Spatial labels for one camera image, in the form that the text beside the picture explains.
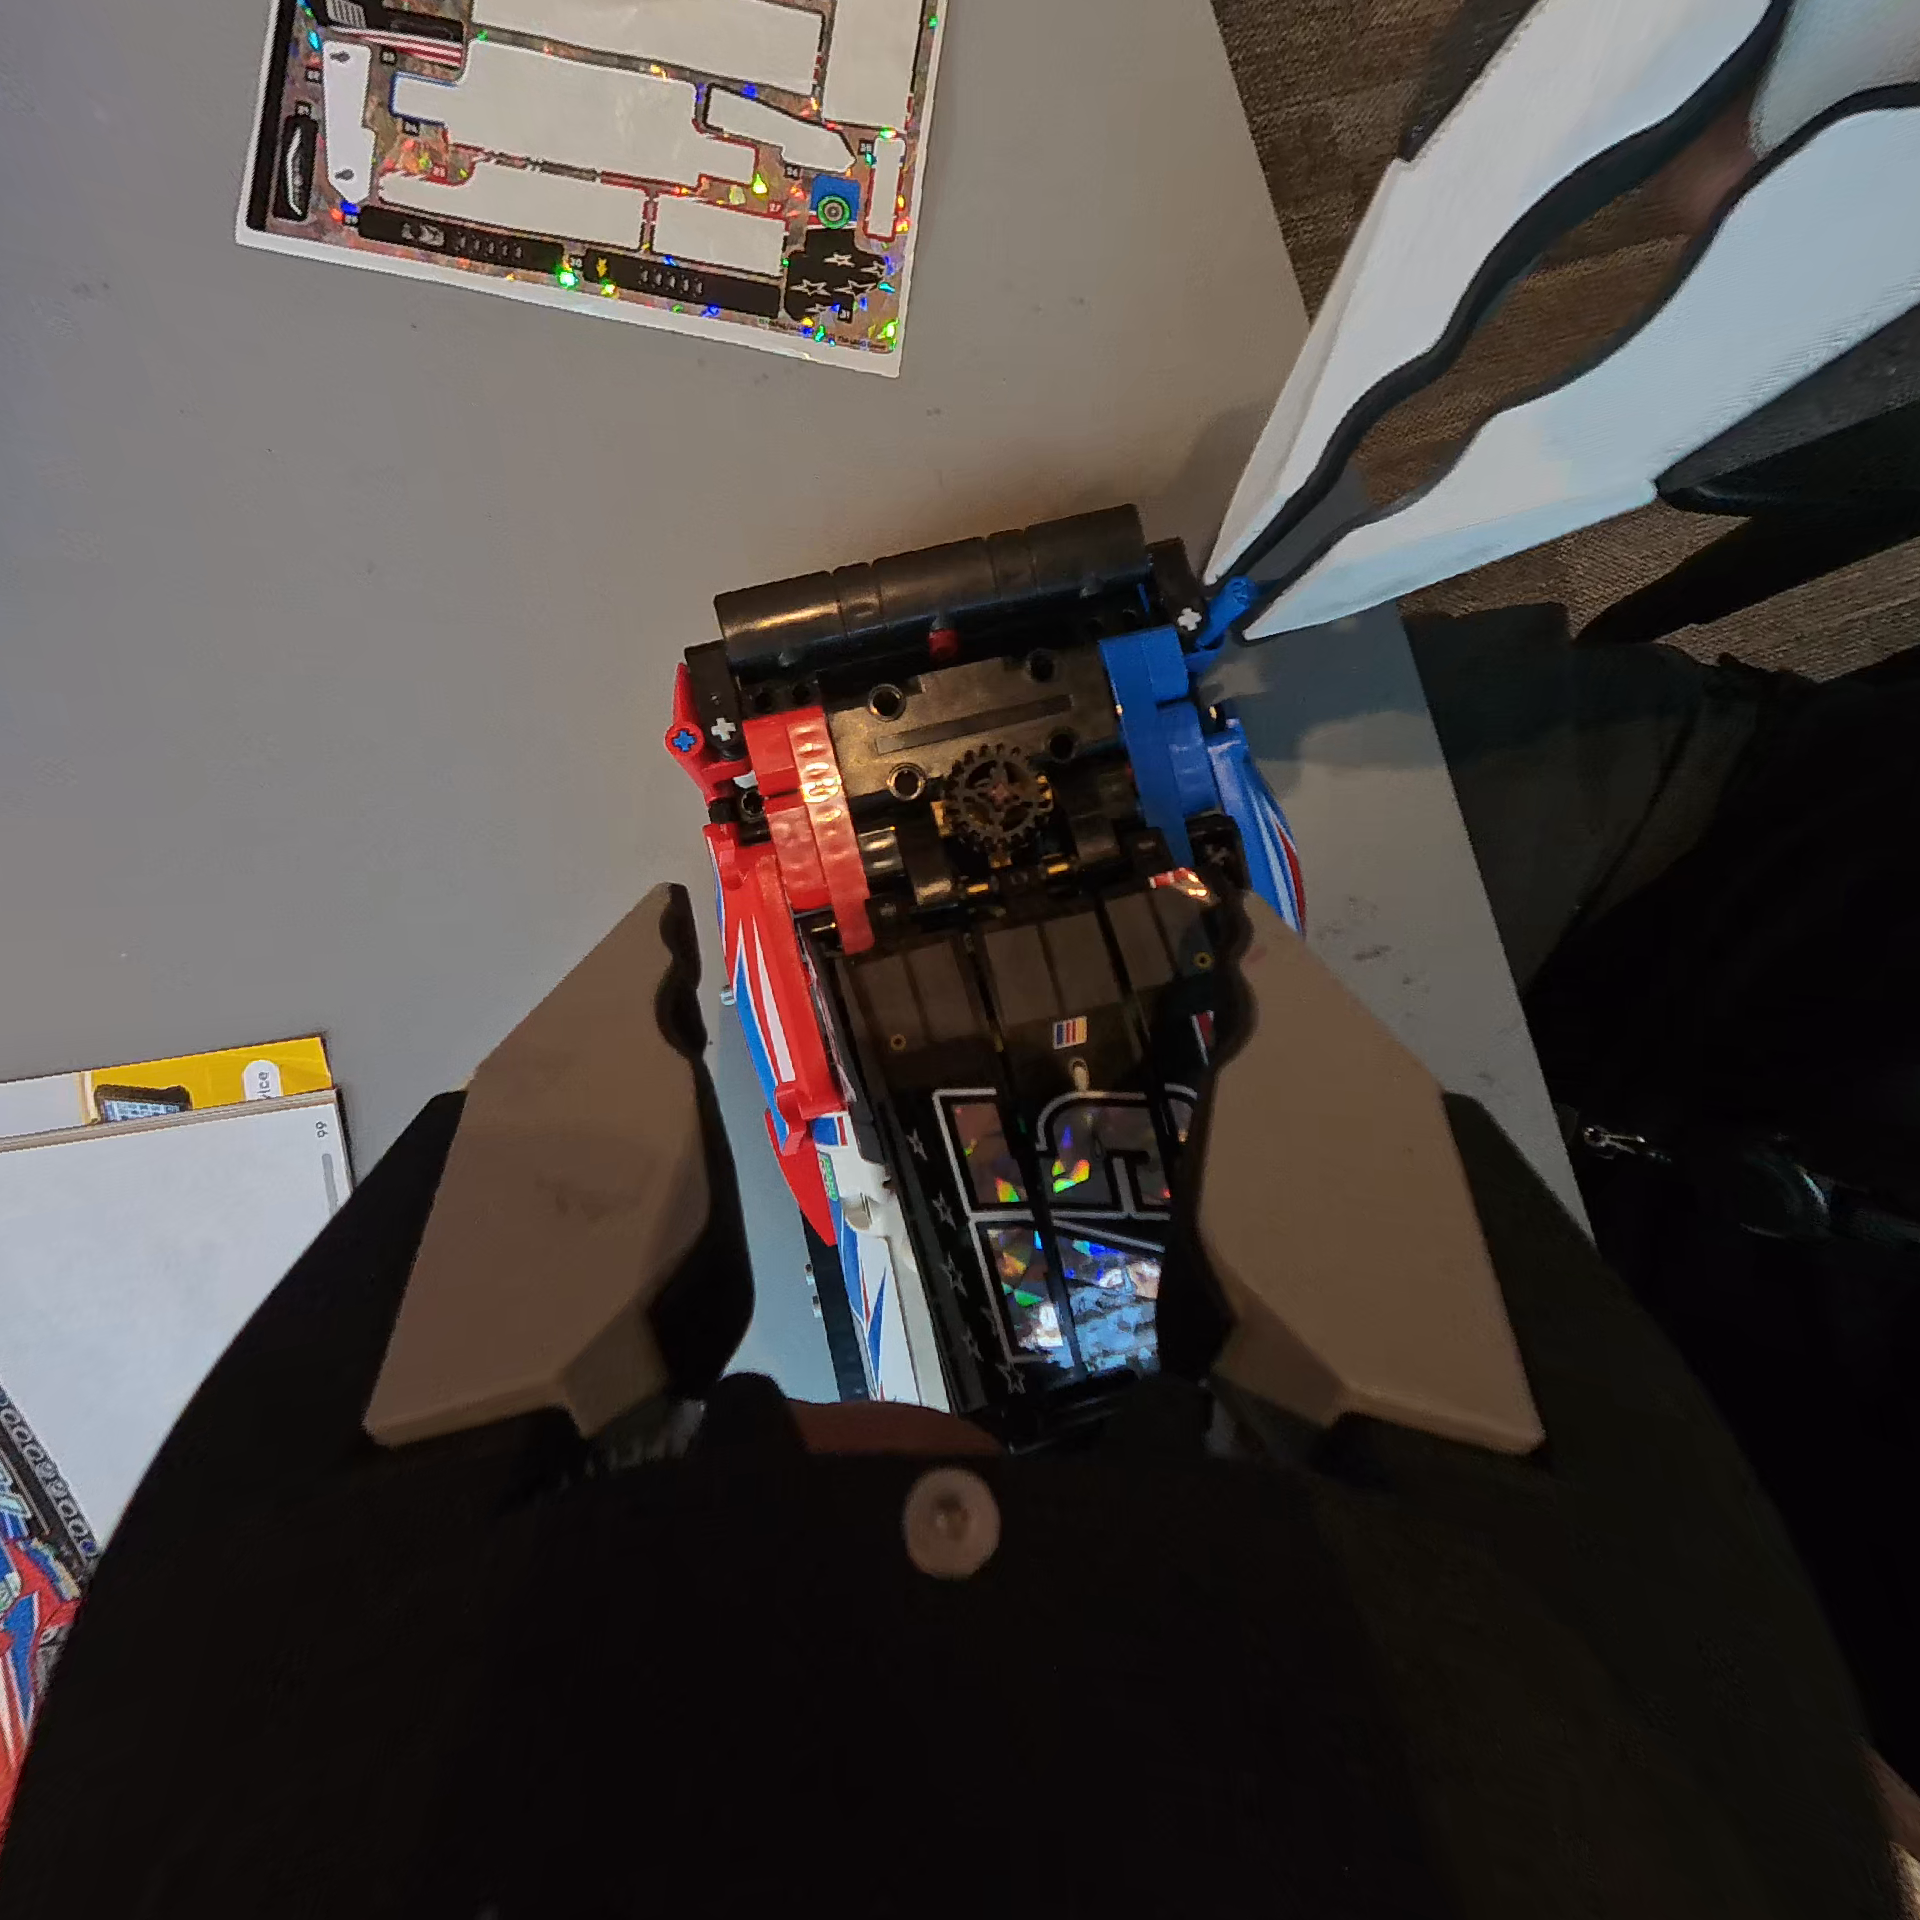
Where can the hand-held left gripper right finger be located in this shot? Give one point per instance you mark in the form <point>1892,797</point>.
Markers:
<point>1351,1200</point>

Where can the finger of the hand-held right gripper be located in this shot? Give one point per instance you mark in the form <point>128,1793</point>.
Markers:
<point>1651,374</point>
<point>1501,224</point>

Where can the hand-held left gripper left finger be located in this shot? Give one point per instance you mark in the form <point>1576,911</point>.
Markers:
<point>554,1200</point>

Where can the instruction booklet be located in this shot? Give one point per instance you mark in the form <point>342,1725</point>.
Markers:
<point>151,1274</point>

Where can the red white blue toy car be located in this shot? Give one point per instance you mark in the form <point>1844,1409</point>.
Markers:
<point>974,974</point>

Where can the holographic sticker sheet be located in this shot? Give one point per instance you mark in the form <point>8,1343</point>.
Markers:
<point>600,150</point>

